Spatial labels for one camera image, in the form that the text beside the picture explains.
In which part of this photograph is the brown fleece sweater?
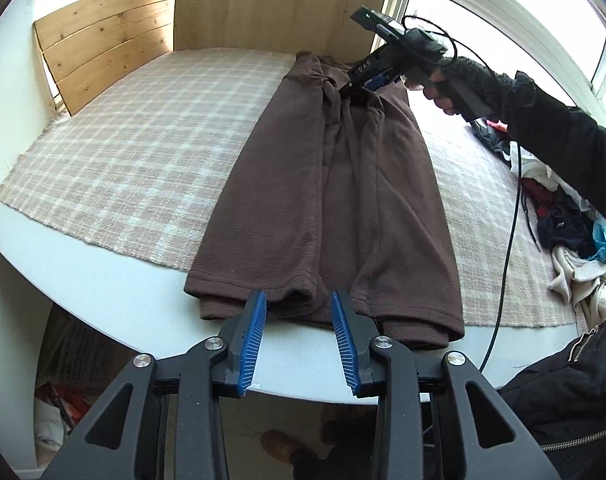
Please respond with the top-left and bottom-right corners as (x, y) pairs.
(184, 51), (466, 351)

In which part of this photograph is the light wood panel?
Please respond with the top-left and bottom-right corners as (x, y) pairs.
(172, 0), (394, 68)

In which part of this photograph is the brown slipper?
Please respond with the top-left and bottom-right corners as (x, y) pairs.
(260, 429), (308, 463)

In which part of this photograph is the pine plank board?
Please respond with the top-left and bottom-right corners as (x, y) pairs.
(34, 0), (176, 117)

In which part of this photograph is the pile of mixed clothes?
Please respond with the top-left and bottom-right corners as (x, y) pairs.
(470, 116), (606, 343)

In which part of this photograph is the person's right hand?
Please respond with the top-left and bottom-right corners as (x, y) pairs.
(423, 56), (514, 122)

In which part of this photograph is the translucent plastic bag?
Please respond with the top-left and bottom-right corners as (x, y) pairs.
(33, 305), (118, 461)

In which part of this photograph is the person's right forearm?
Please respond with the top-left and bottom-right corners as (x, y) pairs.
(503, 72), (606, 233)

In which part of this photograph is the person's black jacket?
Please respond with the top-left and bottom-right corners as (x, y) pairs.
(498, 300), (606, 480)

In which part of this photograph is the black cable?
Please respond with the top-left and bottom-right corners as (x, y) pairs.
(478, 12), (544, 376)

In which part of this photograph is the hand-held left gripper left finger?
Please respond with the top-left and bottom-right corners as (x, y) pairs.
(42, 289), (268, 480)

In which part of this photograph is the pink plaid mat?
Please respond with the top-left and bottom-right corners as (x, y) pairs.
(0, 47), (584, 331)

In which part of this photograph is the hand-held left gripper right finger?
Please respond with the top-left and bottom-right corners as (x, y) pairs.
(332, 290), (561, 480)

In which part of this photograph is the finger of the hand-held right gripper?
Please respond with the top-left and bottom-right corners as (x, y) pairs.
(350, 87), (384, 106)
(340, 75), (388, 95)

